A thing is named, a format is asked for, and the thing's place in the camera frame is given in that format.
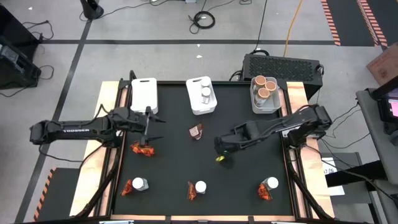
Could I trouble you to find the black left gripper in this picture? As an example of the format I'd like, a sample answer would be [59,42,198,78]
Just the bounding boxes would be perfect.
[123,106,166,147]

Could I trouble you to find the orange brown spice pouch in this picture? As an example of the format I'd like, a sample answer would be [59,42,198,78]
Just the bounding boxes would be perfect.
[187,181,197,202]
[139,145,155,157]
[121,179,134,197]
[129,140,146,154]
[188,123,203,141]
[257,183,274,202]

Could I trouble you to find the white plastic storage bin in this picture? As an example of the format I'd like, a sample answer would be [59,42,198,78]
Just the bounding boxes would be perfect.
[185,76,218,116]
[249,76,282,114]
[130,77,159,113]

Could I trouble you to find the light wooden table side board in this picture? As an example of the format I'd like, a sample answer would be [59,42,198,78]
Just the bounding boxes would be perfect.
[284,81,336,218]
[68,80,125,218]

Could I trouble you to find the black perforated computer case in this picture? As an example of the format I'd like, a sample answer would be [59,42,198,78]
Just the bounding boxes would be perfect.
[241,53,324,101]

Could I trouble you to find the white paper sheet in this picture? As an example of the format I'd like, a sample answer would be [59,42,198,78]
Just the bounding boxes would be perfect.
[322,157,346,197]

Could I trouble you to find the black orange-striped floor mat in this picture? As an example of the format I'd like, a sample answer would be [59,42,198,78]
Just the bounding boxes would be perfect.
[356,0,398,48]
[33,167,81,222]
[320,0,377,47]

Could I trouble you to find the black floor stand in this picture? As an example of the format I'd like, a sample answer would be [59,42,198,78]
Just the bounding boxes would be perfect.
[80,0,104,21]

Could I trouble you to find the black beam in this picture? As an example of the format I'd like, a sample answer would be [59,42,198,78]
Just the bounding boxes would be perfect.
[324,159,389,188]

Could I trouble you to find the black equipment case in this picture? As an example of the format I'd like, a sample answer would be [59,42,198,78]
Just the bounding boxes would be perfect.
[0,36,42,90]

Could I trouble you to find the grey cart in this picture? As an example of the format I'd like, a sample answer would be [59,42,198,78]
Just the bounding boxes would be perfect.
[355,88,398,224]

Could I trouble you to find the black cabinet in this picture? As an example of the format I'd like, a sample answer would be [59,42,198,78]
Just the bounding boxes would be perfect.
[0,4,43,54]

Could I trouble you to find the black device with pink screen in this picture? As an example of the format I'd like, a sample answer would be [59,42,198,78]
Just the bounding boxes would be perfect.
[376,83,398,124]

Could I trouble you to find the brown cardboard box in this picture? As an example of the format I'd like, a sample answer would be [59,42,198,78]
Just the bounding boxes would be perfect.
[366,42,398,85]

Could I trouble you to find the coiled black cable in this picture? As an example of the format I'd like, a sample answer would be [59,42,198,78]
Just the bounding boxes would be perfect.
[188,11,216,34]

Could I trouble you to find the yellow cable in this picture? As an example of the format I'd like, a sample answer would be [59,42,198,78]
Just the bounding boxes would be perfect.
[283,0,304,57]

